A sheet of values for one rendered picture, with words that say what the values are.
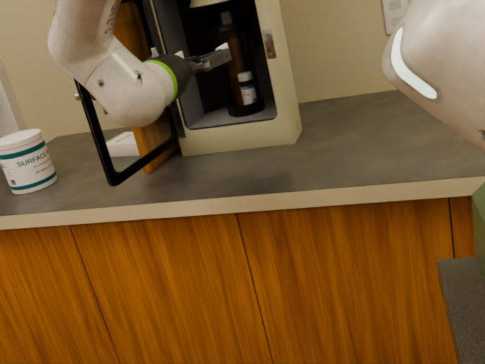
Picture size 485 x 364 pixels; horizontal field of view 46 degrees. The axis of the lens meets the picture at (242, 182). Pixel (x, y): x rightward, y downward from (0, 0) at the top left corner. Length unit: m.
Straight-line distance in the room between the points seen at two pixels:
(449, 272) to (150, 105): 0.54
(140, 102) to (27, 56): 1.32
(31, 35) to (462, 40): 1.85
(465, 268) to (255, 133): 0.78
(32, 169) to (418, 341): 1.08
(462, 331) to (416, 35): 0.37
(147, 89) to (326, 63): 0.95
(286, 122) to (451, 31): 0.95
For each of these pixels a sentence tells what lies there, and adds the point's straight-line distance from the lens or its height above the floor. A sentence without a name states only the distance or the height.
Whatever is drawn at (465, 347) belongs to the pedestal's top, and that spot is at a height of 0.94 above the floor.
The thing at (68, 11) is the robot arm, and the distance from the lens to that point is 0.89.
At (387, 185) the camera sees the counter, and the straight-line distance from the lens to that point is 1.15.
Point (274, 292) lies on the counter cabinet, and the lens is 1.36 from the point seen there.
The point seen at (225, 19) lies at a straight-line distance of 1.52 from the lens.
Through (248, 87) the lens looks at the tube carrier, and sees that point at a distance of 1.52.
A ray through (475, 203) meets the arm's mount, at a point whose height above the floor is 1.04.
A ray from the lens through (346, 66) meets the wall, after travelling 1.84.
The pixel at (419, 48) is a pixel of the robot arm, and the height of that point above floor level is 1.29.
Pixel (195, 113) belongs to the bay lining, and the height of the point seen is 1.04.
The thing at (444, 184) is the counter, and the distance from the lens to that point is 1.15.
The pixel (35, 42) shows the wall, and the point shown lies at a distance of 2.23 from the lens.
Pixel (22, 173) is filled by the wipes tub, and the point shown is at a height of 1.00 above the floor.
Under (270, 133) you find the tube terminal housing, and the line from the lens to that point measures 1.47.
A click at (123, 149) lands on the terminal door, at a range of 1.35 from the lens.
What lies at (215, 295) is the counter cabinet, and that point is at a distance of 1.42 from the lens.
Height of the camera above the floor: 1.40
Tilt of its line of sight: 21 degrees down
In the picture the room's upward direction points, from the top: 13 degrees counter-clockwise
